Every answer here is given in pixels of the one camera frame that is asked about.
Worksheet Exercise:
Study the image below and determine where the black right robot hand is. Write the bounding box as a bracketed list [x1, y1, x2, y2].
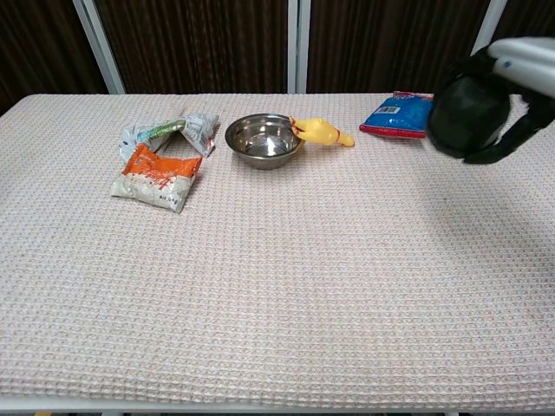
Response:
[446, 46, 555, 166]

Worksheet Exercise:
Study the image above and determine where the black dice cup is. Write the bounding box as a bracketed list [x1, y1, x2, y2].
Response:
[433, 76, 514, 153]

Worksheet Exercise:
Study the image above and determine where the blue and red snack bag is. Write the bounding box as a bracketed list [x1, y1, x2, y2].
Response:
[358, 90, 436, 140]

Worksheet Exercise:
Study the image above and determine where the yellow rubber chicken toy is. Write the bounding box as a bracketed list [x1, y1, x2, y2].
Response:
[289, 115, 356, 149]

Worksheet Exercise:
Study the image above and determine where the stainless steel bowl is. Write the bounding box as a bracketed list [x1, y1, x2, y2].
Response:
[224, 113, 306, 171]

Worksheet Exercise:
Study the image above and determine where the beige waffle-weave tablecloth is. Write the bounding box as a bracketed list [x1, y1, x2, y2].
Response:
[0, 93, 555, 402]

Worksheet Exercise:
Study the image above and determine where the crumpled silver snack bag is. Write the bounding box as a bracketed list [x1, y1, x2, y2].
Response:
[117, 111, 221, 159]

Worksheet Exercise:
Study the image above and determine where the dark brown pleated curtain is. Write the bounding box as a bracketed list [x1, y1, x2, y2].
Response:
[0, 0, 555, 116]

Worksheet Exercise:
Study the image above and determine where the orange and white snack bag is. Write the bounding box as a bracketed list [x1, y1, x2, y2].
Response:
[110, 143, 204, 214]

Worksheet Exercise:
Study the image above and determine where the white slanted frame post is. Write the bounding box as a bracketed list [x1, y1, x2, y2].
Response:
[72, 0, 127, 95]
[455, 0, 509, 94]

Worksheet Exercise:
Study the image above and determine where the white upright frame post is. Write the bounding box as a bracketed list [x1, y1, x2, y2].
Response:
[286, 0, 313, 94]

